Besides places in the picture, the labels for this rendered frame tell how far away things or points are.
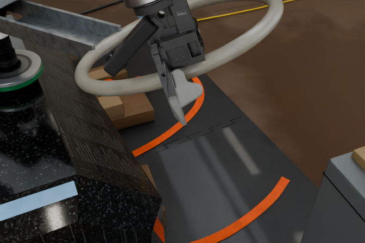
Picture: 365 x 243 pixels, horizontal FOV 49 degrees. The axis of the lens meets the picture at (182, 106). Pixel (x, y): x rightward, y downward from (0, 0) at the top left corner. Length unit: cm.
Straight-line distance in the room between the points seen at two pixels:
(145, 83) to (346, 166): 64
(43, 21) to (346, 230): 104
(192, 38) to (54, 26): 67
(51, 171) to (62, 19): 43
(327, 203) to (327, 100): 162
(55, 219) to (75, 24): 54
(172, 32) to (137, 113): 174
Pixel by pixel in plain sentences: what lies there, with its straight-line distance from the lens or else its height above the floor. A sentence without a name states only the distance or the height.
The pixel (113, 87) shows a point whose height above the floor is 120.
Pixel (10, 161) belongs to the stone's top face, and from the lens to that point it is 120.
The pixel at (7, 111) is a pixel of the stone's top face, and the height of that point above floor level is 83.
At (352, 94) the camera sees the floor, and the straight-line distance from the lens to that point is 290.
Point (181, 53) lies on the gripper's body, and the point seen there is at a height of 129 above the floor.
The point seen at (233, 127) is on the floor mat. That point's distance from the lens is 242.
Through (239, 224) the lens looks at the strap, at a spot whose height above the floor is 2.
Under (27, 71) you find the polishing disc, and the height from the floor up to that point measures 89.
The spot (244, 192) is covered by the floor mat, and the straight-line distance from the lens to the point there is 209.
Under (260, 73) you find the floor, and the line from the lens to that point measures 292.
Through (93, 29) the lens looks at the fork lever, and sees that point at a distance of 115.
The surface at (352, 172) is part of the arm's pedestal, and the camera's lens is 114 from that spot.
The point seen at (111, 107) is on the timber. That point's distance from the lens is 229.
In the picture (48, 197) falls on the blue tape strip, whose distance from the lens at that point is 111.
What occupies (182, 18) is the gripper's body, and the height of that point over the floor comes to 135.
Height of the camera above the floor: 164
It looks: 40 degrees down
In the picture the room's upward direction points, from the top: straight up
